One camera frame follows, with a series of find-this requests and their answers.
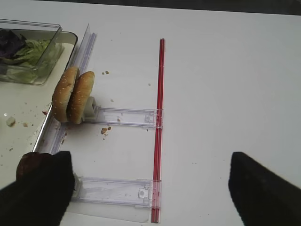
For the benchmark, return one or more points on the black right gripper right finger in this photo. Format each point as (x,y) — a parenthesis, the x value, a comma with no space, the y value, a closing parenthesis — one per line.
(261,197)

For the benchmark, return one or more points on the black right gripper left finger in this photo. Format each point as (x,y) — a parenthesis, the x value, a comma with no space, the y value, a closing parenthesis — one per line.
(41,197)

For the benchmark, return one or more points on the stacked bacon meat patties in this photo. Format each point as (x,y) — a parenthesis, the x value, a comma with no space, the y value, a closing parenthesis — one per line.
(29,162)

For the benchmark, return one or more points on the white bread crumb chunk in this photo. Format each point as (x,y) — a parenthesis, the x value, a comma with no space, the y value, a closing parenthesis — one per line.
(10,121)

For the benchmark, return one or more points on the green lettuce in container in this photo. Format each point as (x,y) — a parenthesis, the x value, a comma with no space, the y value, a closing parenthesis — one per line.
(33,63)

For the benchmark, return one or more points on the white metal tray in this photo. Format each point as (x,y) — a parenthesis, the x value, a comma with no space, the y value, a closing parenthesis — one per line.
(29,105)

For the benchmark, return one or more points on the right clear acrylic rack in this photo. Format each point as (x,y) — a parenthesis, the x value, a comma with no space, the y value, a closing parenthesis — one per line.
(113,148)

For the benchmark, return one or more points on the sesame bun top front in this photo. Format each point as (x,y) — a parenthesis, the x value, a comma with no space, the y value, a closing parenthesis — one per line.
(62,93)

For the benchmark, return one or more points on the sesame bun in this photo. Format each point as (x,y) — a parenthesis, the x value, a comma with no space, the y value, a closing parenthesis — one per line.
(62,93)
(79,97)

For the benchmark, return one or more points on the sesame bun top rear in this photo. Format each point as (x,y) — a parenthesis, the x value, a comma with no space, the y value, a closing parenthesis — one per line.
(79,97)

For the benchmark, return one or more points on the clear plastic salad container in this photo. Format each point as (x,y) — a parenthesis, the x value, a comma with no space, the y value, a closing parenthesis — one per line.
(31,31)

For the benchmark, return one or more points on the purple cabbage in container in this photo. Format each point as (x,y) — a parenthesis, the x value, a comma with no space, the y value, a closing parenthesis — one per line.
(10,43)

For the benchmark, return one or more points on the right red rail strip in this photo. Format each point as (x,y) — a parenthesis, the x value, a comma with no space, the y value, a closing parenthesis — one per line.
(155,210)

